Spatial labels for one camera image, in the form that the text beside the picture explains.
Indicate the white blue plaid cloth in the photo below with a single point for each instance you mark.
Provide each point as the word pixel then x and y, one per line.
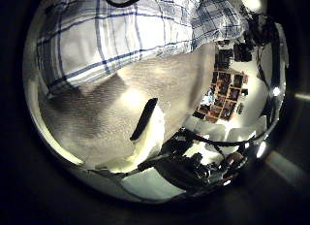
pixel 129 34

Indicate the black storage case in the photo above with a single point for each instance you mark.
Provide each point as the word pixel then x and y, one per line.
pixel 242 52

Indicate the seated person light shirt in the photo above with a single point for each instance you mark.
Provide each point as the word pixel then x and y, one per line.
pixel 209 97

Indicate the wooden cubby shelf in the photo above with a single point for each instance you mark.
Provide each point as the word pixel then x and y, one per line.
pixel 226 89

